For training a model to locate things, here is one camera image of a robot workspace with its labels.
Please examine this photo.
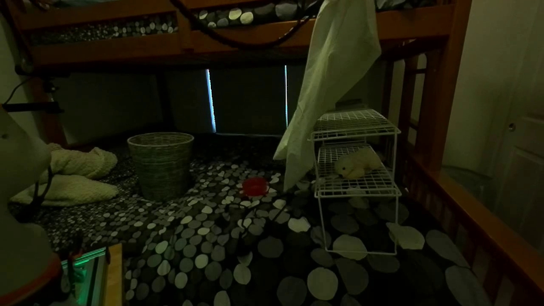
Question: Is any white wire shelf rack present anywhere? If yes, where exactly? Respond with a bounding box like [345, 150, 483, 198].
[310, 109, 401, 235]

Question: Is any white door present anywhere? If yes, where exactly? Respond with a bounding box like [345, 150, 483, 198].
[493, 116, 544, 244]

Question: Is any small red bowl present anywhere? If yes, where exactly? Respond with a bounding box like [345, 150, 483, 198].
[242, 177, 269, 198]

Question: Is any black hanging cable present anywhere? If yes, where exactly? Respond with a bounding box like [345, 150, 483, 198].
[169, 0, 325, 52]

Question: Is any black spotted bed cover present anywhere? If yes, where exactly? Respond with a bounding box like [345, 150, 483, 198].
[9, 138, 492, 306]

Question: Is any woven wicker basket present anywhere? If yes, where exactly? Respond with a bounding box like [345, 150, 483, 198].
[128, 131, 194, 201]

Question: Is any white cloth towel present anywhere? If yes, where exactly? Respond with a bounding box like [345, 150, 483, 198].
[274, 0, 381, 191]

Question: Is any white plush toy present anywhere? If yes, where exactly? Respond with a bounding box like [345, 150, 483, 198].
[335, 152, 381, 181]

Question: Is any wooden bunk bed frame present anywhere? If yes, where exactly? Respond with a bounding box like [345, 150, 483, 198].
[0, 0, 544, 306]

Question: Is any white pillow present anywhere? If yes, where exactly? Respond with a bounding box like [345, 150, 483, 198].
[12, 147, 119, 206]

